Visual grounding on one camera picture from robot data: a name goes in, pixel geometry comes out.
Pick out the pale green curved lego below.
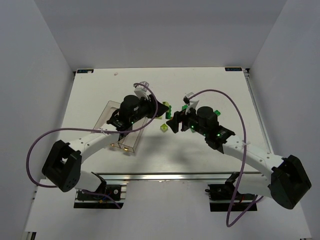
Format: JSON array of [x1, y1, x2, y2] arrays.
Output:
[[162, 101, 171, 108]]

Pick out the dark green lego plate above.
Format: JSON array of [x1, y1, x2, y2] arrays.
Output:
[[165, 105, 172, 120]]

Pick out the lime green square lego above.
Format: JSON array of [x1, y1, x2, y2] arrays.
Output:
[[160, 123, 169, 132]]

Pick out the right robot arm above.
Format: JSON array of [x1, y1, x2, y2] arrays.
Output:
[[166, 106, 312, 210]]

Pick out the green lego near right arm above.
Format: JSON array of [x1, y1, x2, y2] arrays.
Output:
[[214, 110, 221, 116]]

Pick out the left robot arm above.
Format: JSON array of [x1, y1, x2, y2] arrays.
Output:
[[42, 95, 169, 195]]

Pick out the clear plastic container left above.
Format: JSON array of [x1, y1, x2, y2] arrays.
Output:
[[93, 100, 120, 150]]

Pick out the clear plastic container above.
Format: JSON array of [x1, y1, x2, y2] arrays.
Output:
[[117, 117, 148, 153], [93, 100, 120, 150]]

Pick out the clear plastic container right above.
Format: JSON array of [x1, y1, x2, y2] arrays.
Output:
[[117, 117, 148, 153]]

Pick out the blue label right corner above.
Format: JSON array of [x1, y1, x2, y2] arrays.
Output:
[[224, 67, 243, 72]]

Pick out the blue label corner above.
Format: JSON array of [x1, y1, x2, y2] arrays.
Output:
[[76, 69, 94, 74], [224, 67, 243, 72]]

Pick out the blue label left corner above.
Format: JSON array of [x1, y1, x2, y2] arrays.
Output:
[[76, 69, 94, 74]]

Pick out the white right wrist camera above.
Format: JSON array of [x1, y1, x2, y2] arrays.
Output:
[[183, 92, 199, 114]]

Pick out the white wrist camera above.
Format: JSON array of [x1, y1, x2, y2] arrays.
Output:
[[183, 92, 199, 114], [133, 81, 150, 101]]

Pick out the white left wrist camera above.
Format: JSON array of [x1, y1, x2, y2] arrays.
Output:
[[133, 81, 150, 101]]

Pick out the aluminium table frame rail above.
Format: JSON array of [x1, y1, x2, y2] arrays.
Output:
[[243, 67, 285, 181]]

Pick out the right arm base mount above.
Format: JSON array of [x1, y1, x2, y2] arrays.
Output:
[[204, 184, 255, 212]]

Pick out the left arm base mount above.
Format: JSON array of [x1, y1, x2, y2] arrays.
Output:
[[73, 181, 127, 210]]

